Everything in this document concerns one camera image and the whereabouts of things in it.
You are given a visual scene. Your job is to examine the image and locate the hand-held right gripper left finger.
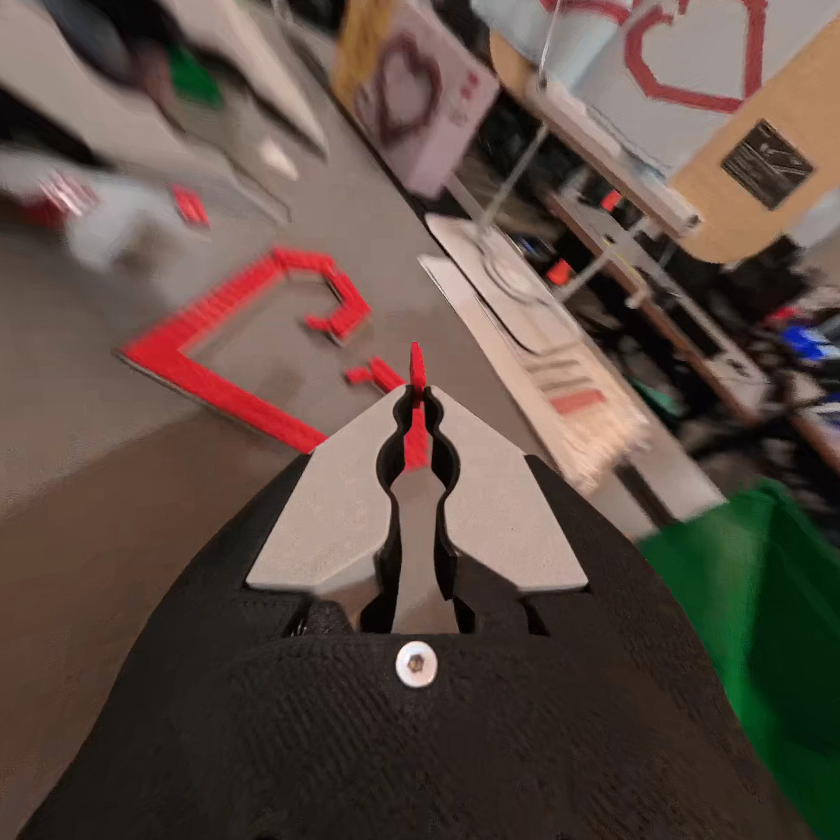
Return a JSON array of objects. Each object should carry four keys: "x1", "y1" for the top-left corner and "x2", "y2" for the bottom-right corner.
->
[{"x1": 245, "y1": 385, "x2": 414, "y2": 634}]

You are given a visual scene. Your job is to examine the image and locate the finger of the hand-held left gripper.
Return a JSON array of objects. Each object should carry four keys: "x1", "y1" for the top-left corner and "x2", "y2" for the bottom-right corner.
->
[{"x1": 66, "y1": 174, "x2": 219, "y2": 273}]

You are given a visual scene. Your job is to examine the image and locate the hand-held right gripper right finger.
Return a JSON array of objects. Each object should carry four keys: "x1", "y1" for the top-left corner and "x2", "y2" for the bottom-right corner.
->
[{"x1": 423, "y1": 385, "x2": 589, "y2": 601}]

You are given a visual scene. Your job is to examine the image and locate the red lego brick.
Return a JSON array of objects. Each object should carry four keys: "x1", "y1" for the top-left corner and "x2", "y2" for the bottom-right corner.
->
[{"x1": 169, "y1": 184, "x2": 212, "y2": 229}]

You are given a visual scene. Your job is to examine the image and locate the red lego plate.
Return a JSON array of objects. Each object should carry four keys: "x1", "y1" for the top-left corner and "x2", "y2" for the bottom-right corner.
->
[{"x1": 402, "y1": 341, "x2": 432, "y2": 473}]

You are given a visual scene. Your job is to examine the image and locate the white and yellow lego box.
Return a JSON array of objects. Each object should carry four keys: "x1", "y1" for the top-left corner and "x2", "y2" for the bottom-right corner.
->
[{"x1": 331, "y1": 0, "x2": 501, "y2": 199}]

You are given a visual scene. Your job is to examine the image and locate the open lego instruction booklet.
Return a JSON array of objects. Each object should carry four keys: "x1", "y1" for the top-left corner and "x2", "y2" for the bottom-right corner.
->
[{"x1": 469, "y1": 0, "x2": 770, "y2": 175}]

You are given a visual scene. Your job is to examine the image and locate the white printed paper sheet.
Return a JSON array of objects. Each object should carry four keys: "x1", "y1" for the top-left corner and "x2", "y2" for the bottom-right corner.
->
[{"x1": 419, "y1": 256, "x2": 652, "y2": 494}]

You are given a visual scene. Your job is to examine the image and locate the long wooden background table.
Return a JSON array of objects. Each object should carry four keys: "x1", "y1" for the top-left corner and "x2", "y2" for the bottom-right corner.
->
[{"x1": 545, "y1": 190, "x2": 770, "y2": 422}]

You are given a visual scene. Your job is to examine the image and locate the green plastic bin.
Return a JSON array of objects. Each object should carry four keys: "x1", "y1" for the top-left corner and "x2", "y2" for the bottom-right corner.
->
[{"x1": 637, "y1": 478, "x2": 840, "y2": 840}]

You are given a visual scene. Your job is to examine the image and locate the blue storage bin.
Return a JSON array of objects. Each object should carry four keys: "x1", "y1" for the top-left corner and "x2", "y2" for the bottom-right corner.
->
[{"x1": 780, "y1": 325, "x2": 840, "y2": 363}]

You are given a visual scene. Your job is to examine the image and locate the red lego heart frame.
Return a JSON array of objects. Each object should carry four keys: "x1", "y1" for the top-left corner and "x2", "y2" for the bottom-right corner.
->
[{"x1": 120, "y1": 245, "x2": 374, "y2": 455}]

